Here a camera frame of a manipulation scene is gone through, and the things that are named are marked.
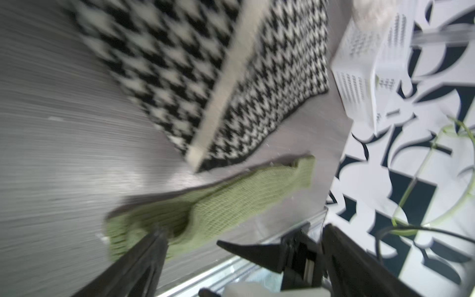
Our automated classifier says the houndstooth black white garment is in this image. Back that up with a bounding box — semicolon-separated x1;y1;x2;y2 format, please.
63;1;329;172

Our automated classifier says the aluminium frame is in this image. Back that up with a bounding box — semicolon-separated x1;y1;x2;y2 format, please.
411;24;475;47

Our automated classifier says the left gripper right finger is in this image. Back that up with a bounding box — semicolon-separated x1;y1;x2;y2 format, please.
321;224;419;297

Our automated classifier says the green plastic hanger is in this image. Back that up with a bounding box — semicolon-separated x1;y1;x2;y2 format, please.
390;116;475;236

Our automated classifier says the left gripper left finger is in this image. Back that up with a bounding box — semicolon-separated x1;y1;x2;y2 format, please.
74;230;168;297

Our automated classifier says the white plastic basket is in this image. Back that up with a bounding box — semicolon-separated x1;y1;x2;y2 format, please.
331;1;417;134

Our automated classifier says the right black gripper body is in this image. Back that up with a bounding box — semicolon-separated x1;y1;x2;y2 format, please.
199;223;330;297

